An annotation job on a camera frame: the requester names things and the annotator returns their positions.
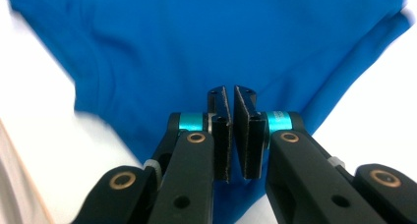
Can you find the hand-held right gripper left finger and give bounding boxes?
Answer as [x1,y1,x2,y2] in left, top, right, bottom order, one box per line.
[167,84,234,183]

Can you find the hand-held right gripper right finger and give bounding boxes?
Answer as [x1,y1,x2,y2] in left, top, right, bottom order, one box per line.
[233,84,309,181]

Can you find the blue t-shirt with white print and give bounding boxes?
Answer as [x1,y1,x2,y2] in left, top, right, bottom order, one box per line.
[3,0,413,224]

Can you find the white table mat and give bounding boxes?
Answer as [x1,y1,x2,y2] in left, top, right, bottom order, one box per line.
[0,0,417,224]

